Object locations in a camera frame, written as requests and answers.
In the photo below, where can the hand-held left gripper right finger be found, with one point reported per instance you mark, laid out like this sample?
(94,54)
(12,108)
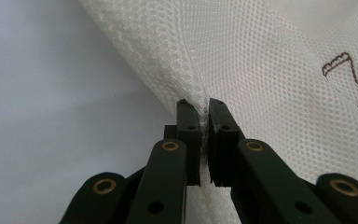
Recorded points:
(222,146)

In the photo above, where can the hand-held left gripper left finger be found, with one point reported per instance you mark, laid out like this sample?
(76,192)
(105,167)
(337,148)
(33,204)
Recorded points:
(189,140)

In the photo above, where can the white mesh laundry bag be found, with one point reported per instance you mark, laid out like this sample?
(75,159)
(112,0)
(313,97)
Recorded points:
(261,77)

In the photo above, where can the pale blue table mat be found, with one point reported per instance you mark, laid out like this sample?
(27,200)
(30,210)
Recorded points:
(49,109)

